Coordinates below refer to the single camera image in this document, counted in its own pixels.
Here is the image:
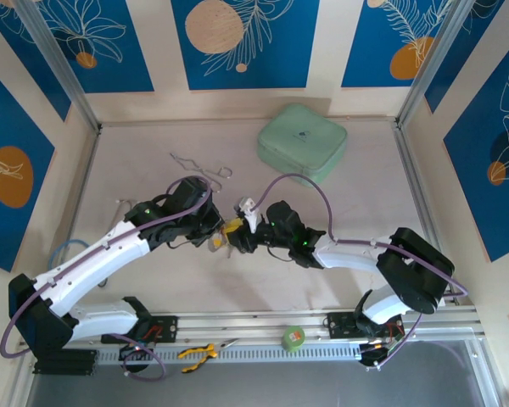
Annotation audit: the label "black left controller board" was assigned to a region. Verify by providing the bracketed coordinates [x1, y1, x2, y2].
[117, 333, 154, 362]

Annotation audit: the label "light blue cable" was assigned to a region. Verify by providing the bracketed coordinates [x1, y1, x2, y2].
[49, 238, 87, 267]

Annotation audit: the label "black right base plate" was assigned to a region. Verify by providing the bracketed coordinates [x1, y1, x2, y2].
[326, 310, 407, 341]

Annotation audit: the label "green tape roll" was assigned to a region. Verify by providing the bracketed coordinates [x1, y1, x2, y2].
[280, 325, 308, 353]

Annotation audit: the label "black right controller board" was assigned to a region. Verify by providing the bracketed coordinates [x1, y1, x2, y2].
[357, 338, 405, 374]

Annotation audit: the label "black extrusion block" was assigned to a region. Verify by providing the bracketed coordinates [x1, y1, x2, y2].
[32, 348, 100, 376]

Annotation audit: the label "yellow and black pliers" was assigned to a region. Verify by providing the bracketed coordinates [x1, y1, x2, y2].
[177, 337, 241, 375]

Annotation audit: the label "aluminium frame post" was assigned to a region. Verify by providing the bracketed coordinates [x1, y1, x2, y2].
[13, 0, 102, 131]
[396, 0, 471, 129]

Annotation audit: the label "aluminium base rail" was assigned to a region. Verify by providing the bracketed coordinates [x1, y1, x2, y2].
[150, 310, 481, 341]

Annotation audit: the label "grey slotted cable duct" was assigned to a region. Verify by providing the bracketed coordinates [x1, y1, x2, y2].
[96, 343, 366, 366]

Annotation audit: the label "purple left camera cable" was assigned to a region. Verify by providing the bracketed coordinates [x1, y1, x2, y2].
[0, 176, 215, 382]

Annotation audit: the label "purple camera cable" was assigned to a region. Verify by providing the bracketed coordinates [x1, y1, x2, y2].
[0, 176, 215, 382]
[251, 172, 470, 371]

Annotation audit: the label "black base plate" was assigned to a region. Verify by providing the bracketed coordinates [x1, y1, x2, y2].
[326, 310, 407, 341]
[149, 313, 181, 343]

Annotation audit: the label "aluminium side rail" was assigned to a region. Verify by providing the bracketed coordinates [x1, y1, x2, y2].
[65, 126, 102, 243]
[393, 120, 455, 302]

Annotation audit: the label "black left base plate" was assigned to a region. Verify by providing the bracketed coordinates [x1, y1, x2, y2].
[149, 313, 181, 343]

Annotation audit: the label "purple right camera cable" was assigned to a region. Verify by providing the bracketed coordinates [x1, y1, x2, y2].
[251, 172, 470, 371]

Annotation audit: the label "silver bent wire holder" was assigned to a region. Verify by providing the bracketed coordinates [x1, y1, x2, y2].
[169, 151, 234, 193]

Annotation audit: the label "mint green zip case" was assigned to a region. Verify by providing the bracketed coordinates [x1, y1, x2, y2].
[256, 103, 349, 186]

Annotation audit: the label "black controller board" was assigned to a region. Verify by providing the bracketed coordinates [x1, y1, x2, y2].
[117, 333, 154, 362]
[357, 338, 405, 374]

